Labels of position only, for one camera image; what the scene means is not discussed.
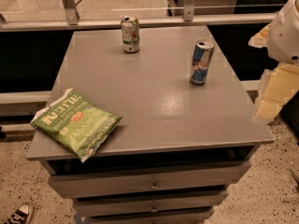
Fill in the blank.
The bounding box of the grey drawer cabinet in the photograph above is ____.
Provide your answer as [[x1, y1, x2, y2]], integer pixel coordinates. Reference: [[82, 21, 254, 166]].
[[27, 26, 273, 224]]

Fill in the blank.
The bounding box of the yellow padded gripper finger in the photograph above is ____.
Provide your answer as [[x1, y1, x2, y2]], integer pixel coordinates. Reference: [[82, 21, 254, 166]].
[[254, 63, 299, 122]]

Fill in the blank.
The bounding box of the black white sneaker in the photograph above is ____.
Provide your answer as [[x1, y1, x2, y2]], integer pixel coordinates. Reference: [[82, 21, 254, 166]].
[[4, 203, 35, 224]]

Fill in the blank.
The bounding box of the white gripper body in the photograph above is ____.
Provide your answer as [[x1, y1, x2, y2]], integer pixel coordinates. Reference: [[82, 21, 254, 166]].
[[267, 0, 299, 63]]

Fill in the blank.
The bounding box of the green jalapeno chip bag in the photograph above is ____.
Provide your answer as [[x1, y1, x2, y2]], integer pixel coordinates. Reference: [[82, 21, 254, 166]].
[[31, 88, 121, 162]]

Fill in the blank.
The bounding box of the blue silver redbull can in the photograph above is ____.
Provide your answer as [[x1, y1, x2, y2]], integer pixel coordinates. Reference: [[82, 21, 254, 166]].
[[190, 39, 215, 86]]

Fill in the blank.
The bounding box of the green white soda can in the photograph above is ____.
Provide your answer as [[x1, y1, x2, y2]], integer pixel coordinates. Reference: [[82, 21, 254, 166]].
[[121, 16, 140, 53]]

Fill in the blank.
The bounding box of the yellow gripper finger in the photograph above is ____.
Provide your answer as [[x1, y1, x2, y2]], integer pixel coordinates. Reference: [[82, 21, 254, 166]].
[[249, 24, 270, 49]]

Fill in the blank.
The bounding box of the metal railing frame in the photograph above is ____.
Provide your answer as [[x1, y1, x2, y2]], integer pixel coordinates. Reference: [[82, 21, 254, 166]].
[[0, 0, 288, 32]]

